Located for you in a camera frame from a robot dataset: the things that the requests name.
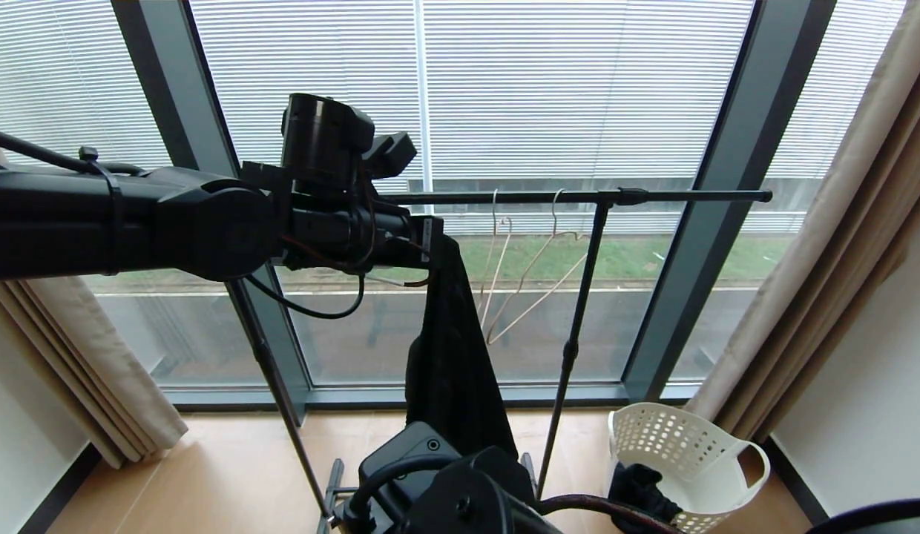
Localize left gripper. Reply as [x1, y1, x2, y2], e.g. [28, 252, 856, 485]
[282, 200, 446, 274]

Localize pink clothes hanger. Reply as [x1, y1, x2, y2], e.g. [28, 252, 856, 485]
[486, 189, 591, 347]
[477, 189, 514, 332]

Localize black shorts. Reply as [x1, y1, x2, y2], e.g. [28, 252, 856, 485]
[404, 234, 520, 462]

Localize black clothes rack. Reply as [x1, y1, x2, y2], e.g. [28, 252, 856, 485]
[224, 187, 774, 534]

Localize white laundry basket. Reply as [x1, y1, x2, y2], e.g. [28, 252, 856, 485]
[607, 403, 771, 534]

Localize window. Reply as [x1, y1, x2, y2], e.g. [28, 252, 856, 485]
[0, 0, 906, 410]

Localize beige curtain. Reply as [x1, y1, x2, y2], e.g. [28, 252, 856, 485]
[0, 145, 188, 469]
[686, 0, 920, 444]

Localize black garment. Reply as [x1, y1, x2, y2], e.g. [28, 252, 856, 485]
[608, 463, 685, 534]

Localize black cable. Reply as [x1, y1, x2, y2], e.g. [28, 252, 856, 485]
[805, 498, 920, 534]
[241, 271, 368, 321]
[344, 454, 468, 524]
[0, 126, 145, 177]

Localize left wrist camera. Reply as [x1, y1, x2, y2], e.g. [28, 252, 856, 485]
[362, 131, 418, 180]

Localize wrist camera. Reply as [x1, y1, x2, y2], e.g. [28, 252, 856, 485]
[362, 131, 418, 180]
[356, 421, 462, 512]

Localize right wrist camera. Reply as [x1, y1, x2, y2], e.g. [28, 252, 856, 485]
[356, 421, 462, 512]

